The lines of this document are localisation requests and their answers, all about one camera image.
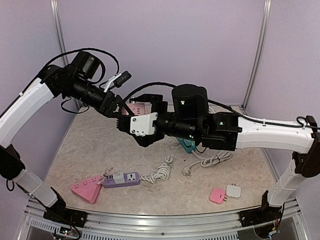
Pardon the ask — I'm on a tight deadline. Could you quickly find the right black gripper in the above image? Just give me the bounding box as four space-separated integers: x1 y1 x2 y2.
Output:
130 93 200 147

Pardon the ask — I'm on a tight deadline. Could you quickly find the pink cube socket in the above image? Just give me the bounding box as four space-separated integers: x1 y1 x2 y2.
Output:
127 102 147 116

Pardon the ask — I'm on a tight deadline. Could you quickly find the teal power strip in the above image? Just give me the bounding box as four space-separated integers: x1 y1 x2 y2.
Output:
176 137 196 154

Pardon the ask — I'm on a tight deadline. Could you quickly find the pink white usb cable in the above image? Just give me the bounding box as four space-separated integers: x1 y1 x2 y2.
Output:
97 166 118 186

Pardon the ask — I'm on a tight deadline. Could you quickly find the small white charger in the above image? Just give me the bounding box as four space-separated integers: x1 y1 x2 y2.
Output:
112 172 125 185

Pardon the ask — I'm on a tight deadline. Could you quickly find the purple power strip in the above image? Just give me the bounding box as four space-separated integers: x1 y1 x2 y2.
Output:
102 172 141 189

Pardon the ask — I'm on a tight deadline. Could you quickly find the white square charger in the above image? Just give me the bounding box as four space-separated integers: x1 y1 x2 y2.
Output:
225 183 242 199

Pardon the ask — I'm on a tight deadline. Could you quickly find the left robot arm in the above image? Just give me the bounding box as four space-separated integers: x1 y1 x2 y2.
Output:
0 48 131 223

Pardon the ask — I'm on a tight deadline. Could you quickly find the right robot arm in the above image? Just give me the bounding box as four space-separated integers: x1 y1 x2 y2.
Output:
128 84 320 222

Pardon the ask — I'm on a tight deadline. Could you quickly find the white round plug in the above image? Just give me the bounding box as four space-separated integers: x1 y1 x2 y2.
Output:
164 155 173 165

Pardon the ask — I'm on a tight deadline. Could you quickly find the pink square plug adapter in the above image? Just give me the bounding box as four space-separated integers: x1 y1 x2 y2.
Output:
209 187 227 205

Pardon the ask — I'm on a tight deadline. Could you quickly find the pink triangular power strip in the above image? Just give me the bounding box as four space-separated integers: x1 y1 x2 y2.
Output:
69 175 102 204

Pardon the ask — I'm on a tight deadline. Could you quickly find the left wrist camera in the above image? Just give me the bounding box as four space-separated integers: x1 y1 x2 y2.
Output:
100 70 132 93

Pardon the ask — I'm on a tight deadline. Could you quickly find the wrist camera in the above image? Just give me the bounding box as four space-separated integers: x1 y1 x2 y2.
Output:
100 70 132 93
116 112 158 137

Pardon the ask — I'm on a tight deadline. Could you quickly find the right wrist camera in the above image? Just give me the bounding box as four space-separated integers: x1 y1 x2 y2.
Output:
116 112 158 137

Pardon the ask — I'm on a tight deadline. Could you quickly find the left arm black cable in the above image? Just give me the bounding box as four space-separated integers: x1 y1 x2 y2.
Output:
0 47 121 113

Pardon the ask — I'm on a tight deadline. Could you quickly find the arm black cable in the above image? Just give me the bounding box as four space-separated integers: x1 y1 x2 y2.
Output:
0 47 121 113
123 81 320 131

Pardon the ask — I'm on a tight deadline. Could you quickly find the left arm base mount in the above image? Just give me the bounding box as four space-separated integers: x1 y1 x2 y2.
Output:
43 208 88 228

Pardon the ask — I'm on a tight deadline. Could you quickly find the aluminium front rail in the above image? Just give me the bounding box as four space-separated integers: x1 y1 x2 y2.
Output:
23 197 301 240

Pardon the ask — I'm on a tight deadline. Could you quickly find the right aluminium corner post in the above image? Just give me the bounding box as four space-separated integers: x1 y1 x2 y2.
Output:
241 0 272 111

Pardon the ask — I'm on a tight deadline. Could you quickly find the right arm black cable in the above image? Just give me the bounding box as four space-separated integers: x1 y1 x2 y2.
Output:
123 81 320 131

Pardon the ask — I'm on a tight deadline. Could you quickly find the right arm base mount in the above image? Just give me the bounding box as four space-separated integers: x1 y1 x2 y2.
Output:
238 206 282 228

